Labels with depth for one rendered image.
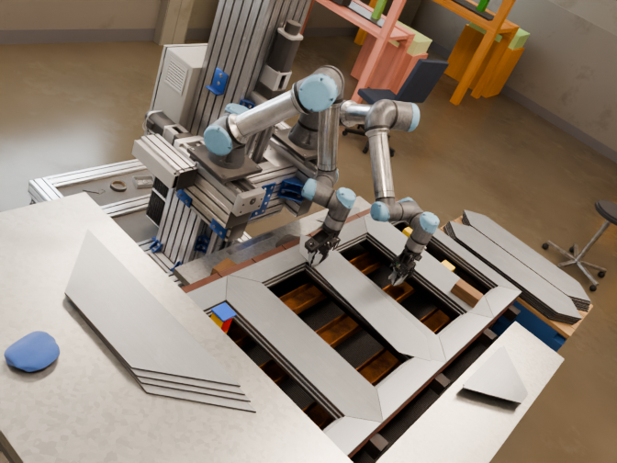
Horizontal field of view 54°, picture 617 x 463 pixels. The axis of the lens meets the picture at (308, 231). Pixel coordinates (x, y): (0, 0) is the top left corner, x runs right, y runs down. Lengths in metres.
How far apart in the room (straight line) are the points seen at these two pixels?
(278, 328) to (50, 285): 0.76
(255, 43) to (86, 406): 1.52
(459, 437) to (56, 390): 1.36
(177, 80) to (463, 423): 1.80
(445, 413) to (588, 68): 6.93
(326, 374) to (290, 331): 0.20
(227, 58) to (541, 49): 6.74
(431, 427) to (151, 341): 1.07
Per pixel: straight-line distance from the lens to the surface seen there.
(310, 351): 2.06
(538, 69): 8.93
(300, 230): 2.86
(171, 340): 1.62
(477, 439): 2.31
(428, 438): 2.19
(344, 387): 2.01
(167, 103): 2.82
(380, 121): 2.35
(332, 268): 2.43
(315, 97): 2.03
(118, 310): 1.66
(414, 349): 2.28
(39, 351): 1.54
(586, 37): 8.76
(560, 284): 3.23
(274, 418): 1.58
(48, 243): 1.85
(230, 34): 2.55
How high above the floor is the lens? 2.27
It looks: 34 degrees down
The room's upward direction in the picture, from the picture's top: 24 degrees clockwise
